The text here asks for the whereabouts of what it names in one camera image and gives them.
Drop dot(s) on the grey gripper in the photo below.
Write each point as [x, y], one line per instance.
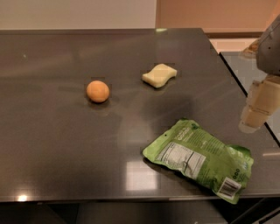
[269, 53]

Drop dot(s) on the green rice chip bag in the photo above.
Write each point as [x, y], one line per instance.
[201, 157]

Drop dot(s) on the grey side table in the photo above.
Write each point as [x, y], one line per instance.
[248, 77]

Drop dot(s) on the yellow sponge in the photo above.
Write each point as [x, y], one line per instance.
[159, 75]

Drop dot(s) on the orange fruit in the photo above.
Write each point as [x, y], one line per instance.
[97, 91]

